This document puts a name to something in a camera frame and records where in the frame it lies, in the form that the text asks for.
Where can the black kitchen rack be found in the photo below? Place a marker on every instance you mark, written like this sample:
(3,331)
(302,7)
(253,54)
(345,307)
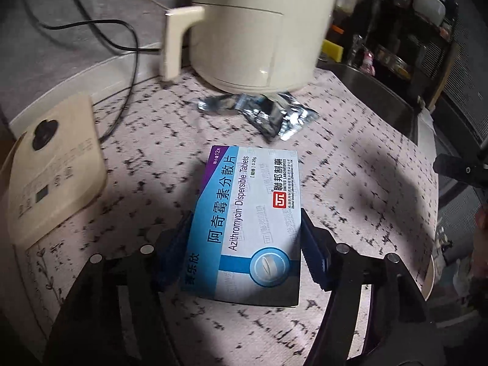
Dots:
(396,15)

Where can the cream electronic device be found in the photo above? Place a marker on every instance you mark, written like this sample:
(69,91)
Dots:
(49,167)

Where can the black framed glass door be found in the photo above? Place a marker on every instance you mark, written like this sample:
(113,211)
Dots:
(467,76)

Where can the crumpled silver foil wrapper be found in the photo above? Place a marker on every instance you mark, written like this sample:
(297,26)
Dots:
(282,116)

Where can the yellow sponge pack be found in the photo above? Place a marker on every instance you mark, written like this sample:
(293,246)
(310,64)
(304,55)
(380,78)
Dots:
(332,50)

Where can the stainless steel sink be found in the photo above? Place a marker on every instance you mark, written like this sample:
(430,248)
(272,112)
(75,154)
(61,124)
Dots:
(377,91)

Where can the small pink bottle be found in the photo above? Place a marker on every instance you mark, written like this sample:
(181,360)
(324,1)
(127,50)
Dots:
(368,63)

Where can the person's right hand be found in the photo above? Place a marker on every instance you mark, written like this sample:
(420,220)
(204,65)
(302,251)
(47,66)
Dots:
(482,221)

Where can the white container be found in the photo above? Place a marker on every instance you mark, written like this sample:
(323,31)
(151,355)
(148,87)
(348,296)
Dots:
(430,7)

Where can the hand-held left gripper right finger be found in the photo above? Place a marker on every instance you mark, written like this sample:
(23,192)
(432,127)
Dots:
(314,251)

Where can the cream electric kettle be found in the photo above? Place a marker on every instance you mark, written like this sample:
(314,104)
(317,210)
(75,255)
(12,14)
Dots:
(259,30)

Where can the blue white medicine box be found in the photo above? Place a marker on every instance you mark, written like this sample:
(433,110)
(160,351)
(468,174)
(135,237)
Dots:
(244,206)

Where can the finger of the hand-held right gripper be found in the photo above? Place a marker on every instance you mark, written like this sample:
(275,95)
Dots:
(457,169)

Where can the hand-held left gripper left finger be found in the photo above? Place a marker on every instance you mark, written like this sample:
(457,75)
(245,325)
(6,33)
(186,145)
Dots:
(173,251)

